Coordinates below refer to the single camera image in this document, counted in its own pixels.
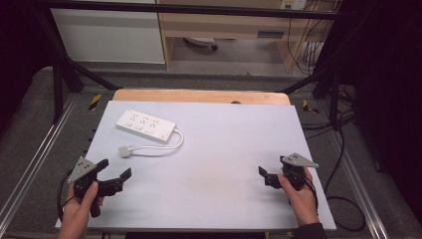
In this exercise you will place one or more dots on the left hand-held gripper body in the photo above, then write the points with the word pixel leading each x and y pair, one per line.
pixel 83 171

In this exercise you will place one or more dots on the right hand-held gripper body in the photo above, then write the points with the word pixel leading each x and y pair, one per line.
pixel 295 172

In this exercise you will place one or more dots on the person's right hand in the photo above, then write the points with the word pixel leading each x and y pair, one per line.
pixel 303 205

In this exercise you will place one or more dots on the person's left hand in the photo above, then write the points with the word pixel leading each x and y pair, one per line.
pixel 78 214

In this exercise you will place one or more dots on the white power plug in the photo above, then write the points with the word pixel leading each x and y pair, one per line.
pixel 124 151

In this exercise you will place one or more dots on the white table board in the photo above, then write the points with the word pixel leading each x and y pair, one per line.
pixel 212 166

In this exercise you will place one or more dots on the white power strip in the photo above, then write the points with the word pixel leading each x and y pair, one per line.
pixel 146 125

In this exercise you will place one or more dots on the yellow black tape strip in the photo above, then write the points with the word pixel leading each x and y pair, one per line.
pixel 310 107
pixel 95 102

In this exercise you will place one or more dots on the wooden table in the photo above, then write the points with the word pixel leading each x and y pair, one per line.
pixel 199 96

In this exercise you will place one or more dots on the white cabinet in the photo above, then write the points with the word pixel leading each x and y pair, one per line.
pixel 109 36

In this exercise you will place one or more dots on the office chair base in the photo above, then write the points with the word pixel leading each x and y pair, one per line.
pixel 202 42

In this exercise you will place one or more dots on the aluminium floor rail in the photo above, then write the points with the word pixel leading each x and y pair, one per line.
pixel 358 186
pixel 36 156

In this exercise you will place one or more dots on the black metal frame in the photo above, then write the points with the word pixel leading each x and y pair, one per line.
pixel 63 66

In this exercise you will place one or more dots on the white wall outlet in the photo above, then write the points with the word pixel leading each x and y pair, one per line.
pixel 293 4

